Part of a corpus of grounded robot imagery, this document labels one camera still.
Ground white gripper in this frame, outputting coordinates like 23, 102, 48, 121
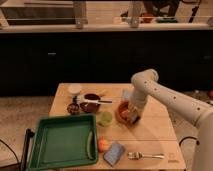
127, 103, 144, 124

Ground red bowl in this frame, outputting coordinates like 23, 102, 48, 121
115, 101, 135, 125

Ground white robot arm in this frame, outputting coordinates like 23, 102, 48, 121
129, 69, 213, 171

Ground dark maroon bowl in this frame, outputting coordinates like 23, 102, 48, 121
80, 94, 100, 113

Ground white small bowl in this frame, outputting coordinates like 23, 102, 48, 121
68, 83, 82, 95

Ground light blue cloth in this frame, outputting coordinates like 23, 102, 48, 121
121, 89, 131, 101

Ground light green cup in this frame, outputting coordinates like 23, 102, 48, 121
99, 112, 112, 127

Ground orange toy fruit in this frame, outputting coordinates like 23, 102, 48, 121
98, 138, 109, 153

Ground blue grey sponge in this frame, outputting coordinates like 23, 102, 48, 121
103, 142, 125, 167

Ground dark round toy food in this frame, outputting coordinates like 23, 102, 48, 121
67, 103, 80, 115

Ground green pea pod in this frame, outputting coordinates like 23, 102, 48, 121
86, 131, 93, 160

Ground green plastic tray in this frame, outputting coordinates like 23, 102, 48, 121
28, 114, 98, 171

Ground black table clamp bar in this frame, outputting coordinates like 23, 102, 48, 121
20, 129, 35, 171

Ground white black-handled spatula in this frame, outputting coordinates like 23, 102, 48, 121
76, 96, 113, 104

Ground black cable right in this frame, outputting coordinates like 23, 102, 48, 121
178, 134, 200, 148

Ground black cable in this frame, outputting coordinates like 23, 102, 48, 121
0, 138, 23, 171
178, 134, 200, 148

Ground black cable left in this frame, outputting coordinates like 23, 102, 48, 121
0, 138, 23, 171

